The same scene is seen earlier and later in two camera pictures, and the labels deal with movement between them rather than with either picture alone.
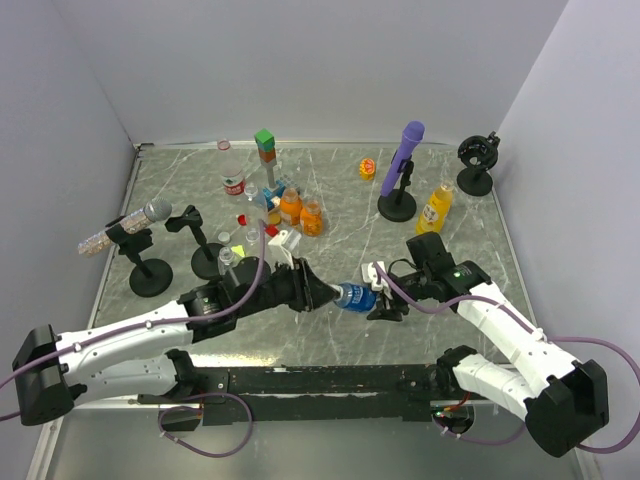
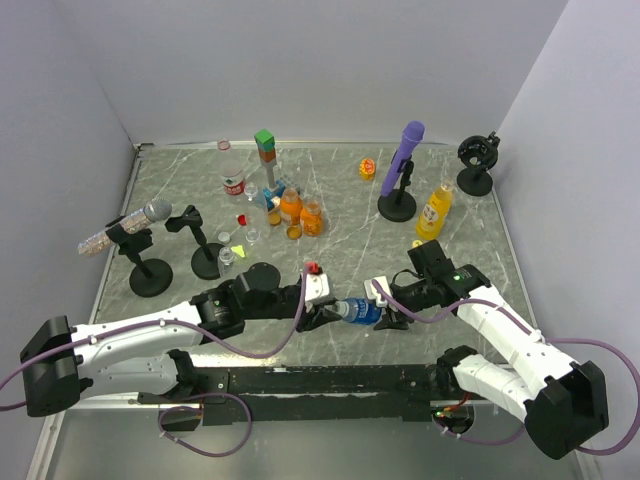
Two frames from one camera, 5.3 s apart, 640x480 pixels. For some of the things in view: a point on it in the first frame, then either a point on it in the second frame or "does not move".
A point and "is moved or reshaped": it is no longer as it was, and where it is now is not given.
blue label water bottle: (356, 297) is moved or reshaped
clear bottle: (252, 236) does not move
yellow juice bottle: (435, 209) does not move
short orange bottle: (312, 220) does not move
